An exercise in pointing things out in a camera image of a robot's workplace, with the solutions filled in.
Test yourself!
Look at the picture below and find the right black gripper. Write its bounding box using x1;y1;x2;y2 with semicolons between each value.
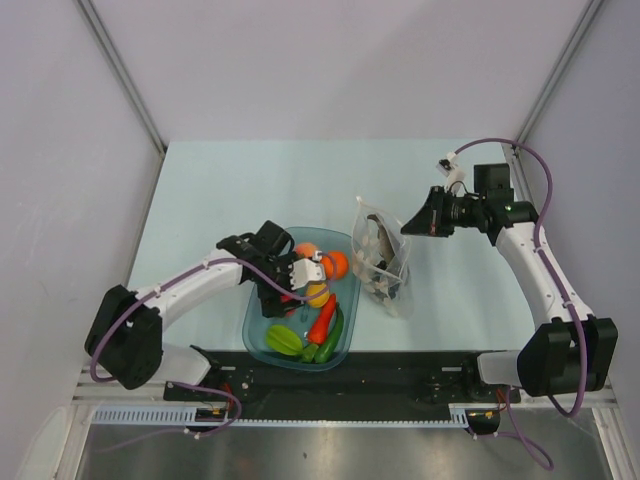
402;186;486;238

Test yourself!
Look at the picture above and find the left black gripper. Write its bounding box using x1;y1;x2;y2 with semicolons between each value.
250;251;304;317

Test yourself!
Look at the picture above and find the peach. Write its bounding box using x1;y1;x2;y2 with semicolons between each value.
294;242;318;258

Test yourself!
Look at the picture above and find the red apple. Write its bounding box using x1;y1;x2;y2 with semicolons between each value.
281;295;299;317

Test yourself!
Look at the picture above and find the orange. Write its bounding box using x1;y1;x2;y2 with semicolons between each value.
320;251;350;281

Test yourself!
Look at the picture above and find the green star fruit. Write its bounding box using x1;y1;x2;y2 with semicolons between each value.
265;325;305;357

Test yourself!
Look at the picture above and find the clear zip top bag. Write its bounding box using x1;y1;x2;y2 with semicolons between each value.
351;196;414;319

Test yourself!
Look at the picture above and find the grey toy fish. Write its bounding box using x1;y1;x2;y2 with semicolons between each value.
366;214;407;281

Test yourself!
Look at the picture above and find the dark grape bunch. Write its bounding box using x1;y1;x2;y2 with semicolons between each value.
366;273;401;302

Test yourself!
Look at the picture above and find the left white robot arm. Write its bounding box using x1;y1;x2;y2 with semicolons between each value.
85;221;324;400

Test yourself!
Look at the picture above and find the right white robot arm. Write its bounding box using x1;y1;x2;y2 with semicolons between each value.
401;159;618;401

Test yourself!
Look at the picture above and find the blue transparent plastic bin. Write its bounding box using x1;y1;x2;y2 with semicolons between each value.
242;226;361;372

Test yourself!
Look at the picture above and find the red chili pepper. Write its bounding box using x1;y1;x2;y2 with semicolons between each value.
307;294;337;345

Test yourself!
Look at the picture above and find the green cucumber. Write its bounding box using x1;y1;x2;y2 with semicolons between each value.
314;306;344;364

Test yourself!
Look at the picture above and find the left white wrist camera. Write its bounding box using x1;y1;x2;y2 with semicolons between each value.
289;251;326;290

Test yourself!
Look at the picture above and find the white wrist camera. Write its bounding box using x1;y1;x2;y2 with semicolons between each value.
289;251;326;290
437;152;466;195

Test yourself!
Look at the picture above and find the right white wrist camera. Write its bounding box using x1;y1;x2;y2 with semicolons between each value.
437;152;466;195

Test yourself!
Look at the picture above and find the right aluminium frame post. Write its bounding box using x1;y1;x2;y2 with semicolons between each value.
516;0;608;142

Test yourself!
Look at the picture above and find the aluminium frame post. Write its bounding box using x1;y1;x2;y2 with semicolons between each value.
516;0;608;142
73;0;168;159

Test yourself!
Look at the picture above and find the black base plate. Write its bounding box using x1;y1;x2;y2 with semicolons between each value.
164;349;522;422

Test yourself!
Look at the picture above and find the white cable duct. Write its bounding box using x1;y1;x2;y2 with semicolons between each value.
92;405;468;429

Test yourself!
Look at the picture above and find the aluminium rail left side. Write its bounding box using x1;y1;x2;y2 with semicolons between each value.
72;366;165;405

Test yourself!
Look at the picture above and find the left aluminium frame post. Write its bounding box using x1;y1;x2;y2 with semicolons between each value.
73;0;168;159

